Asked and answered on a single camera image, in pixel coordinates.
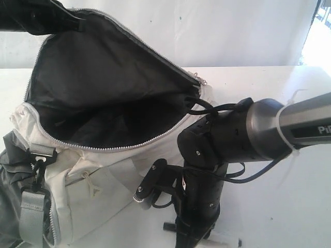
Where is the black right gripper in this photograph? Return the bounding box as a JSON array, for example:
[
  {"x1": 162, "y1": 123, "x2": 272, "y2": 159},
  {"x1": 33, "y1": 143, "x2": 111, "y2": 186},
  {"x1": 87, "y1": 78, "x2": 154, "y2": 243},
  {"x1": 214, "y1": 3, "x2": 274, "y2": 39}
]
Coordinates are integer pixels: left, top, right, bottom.
[{"x1": 175, "y1": 162, "x2": 228, "y2": 247}]

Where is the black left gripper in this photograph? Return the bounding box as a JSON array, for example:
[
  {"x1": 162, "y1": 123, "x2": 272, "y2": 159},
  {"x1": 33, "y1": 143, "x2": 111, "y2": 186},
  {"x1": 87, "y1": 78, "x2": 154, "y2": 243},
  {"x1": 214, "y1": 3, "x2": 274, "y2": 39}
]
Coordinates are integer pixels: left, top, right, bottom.
[{"x1": 49, "y1": 9, "x2": 85, "y2": 33}]

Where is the white marker black cap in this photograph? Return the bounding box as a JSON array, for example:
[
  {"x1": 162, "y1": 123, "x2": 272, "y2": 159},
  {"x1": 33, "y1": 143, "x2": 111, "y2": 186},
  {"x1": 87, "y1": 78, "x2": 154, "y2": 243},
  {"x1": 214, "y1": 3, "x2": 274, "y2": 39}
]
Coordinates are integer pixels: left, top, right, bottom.
[{"x1": 163, "y1": 222, "x2": 243, "y2": 247}]

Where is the white fabric backpack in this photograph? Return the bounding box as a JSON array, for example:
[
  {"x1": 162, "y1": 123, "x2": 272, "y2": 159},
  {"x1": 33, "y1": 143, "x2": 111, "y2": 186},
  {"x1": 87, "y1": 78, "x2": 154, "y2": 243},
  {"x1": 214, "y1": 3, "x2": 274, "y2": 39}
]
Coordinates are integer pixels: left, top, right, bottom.
[{"x1": 1, "y1": 9, "x2": 213, "y2": 247}]

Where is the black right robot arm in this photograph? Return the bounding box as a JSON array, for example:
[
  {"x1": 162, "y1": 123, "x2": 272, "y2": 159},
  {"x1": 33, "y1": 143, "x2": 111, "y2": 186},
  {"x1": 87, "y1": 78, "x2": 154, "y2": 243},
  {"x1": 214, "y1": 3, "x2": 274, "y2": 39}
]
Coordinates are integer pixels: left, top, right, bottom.
[{"x1": 175, "y1": 93, "x2": 330, "y2": 247}]

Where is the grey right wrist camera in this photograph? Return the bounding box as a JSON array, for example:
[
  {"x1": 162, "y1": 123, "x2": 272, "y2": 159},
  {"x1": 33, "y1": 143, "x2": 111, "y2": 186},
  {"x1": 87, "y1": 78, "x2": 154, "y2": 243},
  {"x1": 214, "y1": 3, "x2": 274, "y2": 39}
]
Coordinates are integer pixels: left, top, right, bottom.
[{"x1": 133, "y1": 159, "x2": 184, "y2": 210}]

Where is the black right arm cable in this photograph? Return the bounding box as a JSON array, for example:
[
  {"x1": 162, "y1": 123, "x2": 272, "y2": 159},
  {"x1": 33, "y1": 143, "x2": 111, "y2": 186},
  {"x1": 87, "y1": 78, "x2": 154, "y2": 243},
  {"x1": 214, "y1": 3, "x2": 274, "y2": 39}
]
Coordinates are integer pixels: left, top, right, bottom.
[{"x1": 144, "y1": 98, "x2": 288, "y2": 210}]

